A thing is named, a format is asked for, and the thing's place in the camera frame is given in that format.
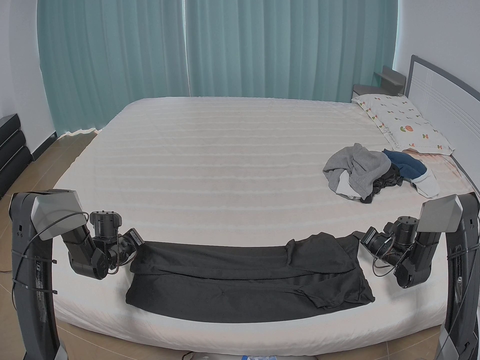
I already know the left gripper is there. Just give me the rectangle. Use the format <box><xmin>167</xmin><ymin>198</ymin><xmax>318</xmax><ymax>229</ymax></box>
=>
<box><xmin>118</xmin><ymin>228</ymin><xmax>145</xmax><ymax>263</ymax></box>

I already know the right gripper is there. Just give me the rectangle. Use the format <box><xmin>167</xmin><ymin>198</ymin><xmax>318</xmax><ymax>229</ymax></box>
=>
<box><xmin>359</xmin><ymin>226</ymin><xmax>392</xmax><ymax>258</ymax></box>

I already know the black T-shirt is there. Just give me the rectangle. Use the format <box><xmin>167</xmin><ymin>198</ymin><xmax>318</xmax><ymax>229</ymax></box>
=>
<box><xmin>125</xmin><ymin>231</ymin><xmax>376</xmax><ymax>323</ymax></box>

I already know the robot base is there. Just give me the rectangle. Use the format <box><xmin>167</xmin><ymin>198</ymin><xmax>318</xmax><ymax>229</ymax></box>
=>
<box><xmin>184</xmin><ymin>353</ymin><xmax>312</xmax><ymax>360</ymax></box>

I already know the pile of clothes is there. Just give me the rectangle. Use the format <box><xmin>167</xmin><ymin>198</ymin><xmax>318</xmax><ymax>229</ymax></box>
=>
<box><xmin>322</xmin><ymin>143</ymin><xmax>440</xmax><ymax>204</ymax></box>

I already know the white printed pillow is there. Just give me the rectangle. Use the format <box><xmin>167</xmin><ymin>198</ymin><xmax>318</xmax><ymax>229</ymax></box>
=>
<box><xmin>350</xmin><ymin>93</ymin><xmax>455</xmax><ymax>155</ymax></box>

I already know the bed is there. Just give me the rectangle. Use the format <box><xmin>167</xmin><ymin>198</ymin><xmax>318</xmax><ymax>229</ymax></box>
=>
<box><xmin>50</xmin><ymin>55</ymin><xmax>480</xmax><ymax>355</ymax></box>

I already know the black chest of drawers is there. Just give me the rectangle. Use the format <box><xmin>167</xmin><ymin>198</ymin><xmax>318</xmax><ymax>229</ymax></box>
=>
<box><xmin>0</xmin><ymin>113</ymin><xmax>32</xmax><ymax>202</ymax></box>

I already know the grey bedside table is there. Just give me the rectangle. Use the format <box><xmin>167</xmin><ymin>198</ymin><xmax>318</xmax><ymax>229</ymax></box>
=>
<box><xmin>352</xmin><ymin>65</ymin><xmax>407</xmax><ymax>97</ymax></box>

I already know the blue-green curtain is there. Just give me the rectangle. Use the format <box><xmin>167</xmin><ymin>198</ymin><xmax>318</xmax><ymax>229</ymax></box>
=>
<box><xmin>37</xmin><ymin>0</ymin><xmax>192</xmax><ymax>136</ymax></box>
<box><xmin>185</xmin><ymin>0</ymin><xmax>399</xmax><ymax>104</ymax></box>

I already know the black cable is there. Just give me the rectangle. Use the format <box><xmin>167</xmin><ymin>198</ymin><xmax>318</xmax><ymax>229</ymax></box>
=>
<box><xmin>13</xmin><ymin>211</ymin><xmax>91</xmax><ymax>284</ymax></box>
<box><xmin>107</xmin><ymin>255</ymin><xmax>130</xmax><ymax>275</ymax></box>
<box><xmin>372</xmin><ymin>256</ymin><xmax>398</xmax><ymax>277</ymax></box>

